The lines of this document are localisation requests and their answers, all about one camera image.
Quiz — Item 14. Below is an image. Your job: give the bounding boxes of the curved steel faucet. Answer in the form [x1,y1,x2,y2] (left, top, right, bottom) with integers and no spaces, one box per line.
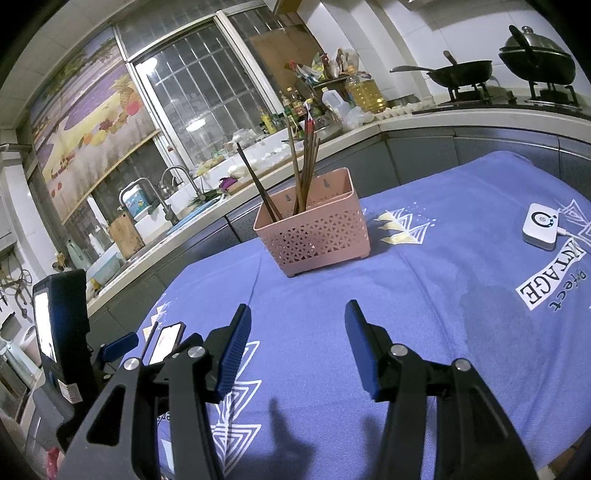
[159,165,204,204]

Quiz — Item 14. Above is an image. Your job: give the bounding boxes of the black wok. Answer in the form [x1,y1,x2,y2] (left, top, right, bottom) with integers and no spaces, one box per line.
[390,50,494,88]

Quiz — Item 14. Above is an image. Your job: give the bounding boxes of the gas stove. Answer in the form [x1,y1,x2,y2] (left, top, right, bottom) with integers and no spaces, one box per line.
[411,83,585,116]

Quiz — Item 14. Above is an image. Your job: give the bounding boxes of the small wooden cutting board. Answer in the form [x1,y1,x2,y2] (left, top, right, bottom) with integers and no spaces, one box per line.
[108,215,145,259]

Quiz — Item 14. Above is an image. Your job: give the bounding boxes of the blue wash basin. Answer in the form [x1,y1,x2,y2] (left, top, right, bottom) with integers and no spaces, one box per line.
[167,209,206,228]

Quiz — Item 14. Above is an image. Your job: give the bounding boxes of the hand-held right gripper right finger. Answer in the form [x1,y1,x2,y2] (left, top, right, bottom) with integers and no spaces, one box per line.
[344,299,540,480]

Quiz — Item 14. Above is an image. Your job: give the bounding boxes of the brown wooden chopstick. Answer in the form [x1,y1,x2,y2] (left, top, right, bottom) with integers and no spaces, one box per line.
[141,327,158,363]
[287,121,303,215]
[240,148,284,222]
[300,131,315,213]
[308,136,321,185]
[236,142,278,221]

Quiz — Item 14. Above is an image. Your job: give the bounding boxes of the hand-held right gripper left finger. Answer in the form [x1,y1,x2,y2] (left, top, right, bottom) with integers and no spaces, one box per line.
[58,304,253,480]

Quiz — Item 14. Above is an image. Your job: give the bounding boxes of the blue printed tablecloth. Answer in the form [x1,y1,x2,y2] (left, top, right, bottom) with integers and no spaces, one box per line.
[88,150,591,480]

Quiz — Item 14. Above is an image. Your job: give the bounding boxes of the white square electronic device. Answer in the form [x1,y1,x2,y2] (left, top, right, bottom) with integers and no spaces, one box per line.
[522,203,560,251]

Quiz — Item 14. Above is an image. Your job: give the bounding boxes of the fruit landscape wall poster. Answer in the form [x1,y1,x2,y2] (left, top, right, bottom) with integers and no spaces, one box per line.
[28,28,168,223]

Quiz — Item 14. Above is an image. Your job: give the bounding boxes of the black pot with steel lid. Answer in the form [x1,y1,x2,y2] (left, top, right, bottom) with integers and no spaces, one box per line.
[499,25,577,86]

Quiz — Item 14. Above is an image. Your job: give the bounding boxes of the smartphone with lit screen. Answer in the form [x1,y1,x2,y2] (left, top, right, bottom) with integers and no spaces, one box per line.
[147,322,187,366]

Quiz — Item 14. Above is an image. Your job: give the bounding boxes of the large wooden board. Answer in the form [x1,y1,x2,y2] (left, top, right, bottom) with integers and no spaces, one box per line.
[249,25,325,93]

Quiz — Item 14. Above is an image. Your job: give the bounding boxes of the tray of white eggs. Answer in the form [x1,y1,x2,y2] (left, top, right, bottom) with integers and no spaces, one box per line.
[378,103,435,121]

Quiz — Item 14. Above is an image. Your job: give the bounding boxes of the white water filter box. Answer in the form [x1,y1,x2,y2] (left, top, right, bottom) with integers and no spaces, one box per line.
[124,188,149,217]

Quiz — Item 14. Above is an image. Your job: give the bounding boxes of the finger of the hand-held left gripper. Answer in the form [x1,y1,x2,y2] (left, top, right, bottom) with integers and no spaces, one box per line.
[92,332,140,370]

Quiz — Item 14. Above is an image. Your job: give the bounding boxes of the pink perforated plastic basket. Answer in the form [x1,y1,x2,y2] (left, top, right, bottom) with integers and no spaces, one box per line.
[253,167,371,278]

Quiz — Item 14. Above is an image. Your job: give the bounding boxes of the grey kitchen counter cabinets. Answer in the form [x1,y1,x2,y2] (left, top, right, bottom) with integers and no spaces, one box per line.
[88,108,591,333]

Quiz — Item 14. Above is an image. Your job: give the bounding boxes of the large cooking oil bottle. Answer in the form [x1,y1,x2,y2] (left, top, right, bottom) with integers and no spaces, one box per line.
[345,69,387,114]

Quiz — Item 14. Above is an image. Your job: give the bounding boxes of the white plastic jug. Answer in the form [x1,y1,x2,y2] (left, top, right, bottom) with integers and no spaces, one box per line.
[322,88,352,121]

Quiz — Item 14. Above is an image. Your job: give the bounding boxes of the barred kitchen window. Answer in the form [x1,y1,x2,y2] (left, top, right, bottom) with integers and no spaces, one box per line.
[115,9,278,164]

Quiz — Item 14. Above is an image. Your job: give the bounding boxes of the tall steel faucet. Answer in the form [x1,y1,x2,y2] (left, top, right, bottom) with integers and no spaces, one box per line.
[119,178,178,227]

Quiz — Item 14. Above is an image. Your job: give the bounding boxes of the row of condiment bottles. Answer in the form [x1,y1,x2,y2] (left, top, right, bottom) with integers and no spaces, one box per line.
[261,85,334,136]

